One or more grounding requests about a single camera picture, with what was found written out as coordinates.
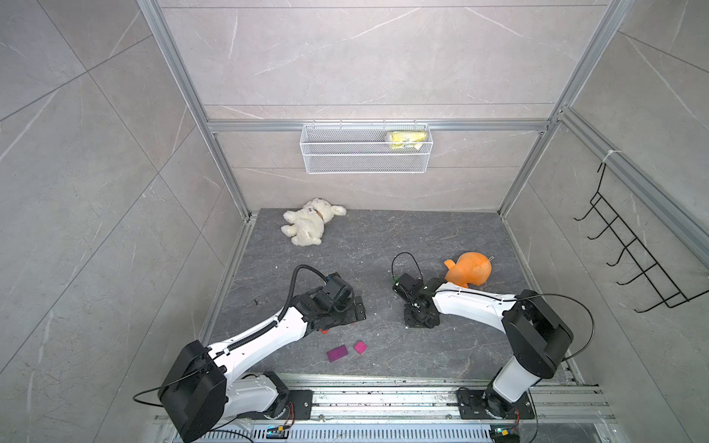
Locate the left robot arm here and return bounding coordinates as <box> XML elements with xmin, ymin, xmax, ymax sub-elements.
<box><xmin>155</xmin><ymin>272</ymin><xmax>366</xmax><ymax>442</ymax></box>

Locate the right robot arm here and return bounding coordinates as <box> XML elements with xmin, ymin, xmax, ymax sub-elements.
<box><xmin>393</xmin><ymin>273</ymin><xmax>591</xmax><ymax>419</ymax></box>

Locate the purple rectangular block lower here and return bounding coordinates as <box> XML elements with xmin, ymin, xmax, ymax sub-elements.
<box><xmin>327</xmin><ymin>345</ymin><xmax>349</xmax><ymax>363</ymax></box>

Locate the pink cube block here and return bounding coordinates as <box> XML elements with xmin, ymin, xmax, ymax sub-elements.
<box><xmin>354</xmin><ymin>341</ymin><xmax>367</xmax><ymax>354</ymax></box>

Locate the orange plush toy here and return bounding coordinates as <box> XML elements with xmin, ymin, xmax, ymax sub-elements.
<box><xmin>444</xmin><ymin>252</ymin><xmax>492</xmax><ymax>288</ymax></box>

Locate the white plush dog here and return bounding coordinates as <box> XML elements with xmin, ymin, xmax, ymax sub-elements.
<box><xmin>281</xmin><ymin>198</ymin><xmax>346</xmax><ymax>247</ymax></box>

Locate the yellow sponge in basket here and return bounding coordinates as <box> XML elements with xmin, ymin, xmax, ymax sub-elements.
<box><xmin>385</xmin><ymin>131</ymin><xmax>428</xmax><ymax>151</ymax></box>

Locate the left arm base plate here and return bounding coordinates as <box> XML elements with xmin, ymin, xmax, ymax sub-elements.
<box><xmin>238</xmin><ymin>389</ymin><xmax>314</xmax><ymax>421</ymax></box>

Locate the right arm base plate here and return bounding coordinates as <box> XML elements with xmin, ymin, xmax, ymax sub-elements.
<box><xmin>455</xmin><ymin>388</ymin><xmax>535</xmax><ymax>420</ymax></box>

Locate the white wire mesh basket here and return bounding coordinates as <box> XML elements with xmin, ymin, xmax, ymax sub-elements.
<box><xmin>299</xmin><ymin>123</ymin><xmax>433</xmax><ymax>175</ymax></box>

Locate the metal rail frame front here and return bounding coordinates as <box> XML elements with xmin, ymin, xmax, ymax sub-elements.
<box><xmin>202</xmin><ymin>374</ymin><xmax>626</xmax><ymax>442</ymax></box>

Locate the black wire hook rack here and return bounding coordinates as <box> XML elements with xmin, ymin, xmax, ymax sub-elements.
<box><xmin>573</xmin><ymin>162</ymin><xmax>708</xmax><ymax>314</ymax></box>

